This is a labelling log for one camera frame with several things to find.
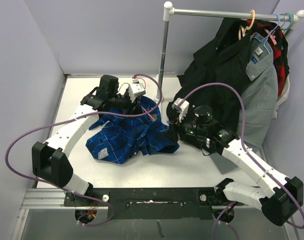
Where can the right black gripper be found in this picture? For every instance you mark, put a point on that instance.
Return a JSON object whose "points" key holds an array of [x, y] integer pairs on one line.
{"points": [[172, 133]]}

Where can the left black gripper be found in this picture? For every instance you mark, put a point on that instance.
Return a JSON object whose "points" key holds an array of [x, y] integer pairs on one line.
{"points": [[132, 108]]}

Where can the blue plaid shirt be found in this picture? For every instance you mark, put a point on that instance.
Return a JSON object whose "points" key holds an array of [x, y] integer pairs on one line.
{"points": [[123, 137]]}

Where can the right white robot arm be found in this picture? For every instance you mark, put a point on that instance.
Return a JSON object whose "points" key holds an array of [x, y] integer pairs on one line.
{"points": [[275, 194]]}

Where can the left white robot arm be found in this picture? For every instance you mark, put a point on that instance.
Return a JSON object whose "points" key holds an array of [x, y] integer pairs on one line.
{"points": [[50, 159]]}

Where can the black hanging shirt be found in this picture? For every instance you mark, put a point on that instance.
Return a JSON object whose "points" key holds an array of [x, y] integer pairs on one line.
{"points": [[211, 87]]}

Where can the grey hanging shirt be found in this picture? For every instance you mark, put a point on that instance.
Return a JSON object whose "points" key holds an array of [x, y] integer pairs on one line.
{"points": [[247, 66]]}

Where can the blue hanger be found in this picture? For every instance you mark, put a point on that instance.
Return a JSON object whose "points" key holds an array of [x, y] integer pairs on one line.
{"points": [[268, 35]]}

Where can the red plaid hanging shirt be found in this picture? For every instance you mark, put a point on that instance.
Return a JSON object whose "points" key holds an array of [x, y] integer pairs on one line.
{"points": [[281, 65]]}

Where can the teal hanger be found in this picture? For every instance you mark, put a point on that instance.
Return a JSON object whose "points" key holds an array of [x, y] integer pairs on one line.
{"points": [[290, 22]]}

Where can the metal clothes rack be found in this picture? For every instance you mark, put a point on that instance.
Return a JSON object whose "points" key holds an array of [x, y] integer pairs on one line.
{"points": [[169, 10]]}

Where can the white hanging garment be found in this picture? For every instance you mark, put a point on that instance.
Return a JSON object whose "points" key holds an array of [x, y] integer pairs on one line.
{"points": [[283, 97]]}

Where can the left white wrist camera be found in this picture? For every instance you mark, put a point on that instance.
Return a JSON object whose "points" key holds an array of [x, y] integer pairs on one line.
{"points": [[136, 89]]}

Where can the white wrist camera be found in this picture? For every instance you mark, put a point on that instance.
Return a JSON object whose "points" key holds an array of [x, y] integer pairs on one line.
{"points": [[136, 89], [181, 105]]}

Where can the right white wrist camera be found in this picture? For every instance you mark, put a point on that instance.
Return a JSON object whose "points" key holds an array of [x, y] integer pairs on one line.
{"points": [[181, 105]]}

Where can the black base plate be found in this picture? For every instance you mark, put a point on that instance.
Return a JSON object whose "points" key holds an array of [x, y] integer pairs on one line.
{"points": [[165, 203]]}

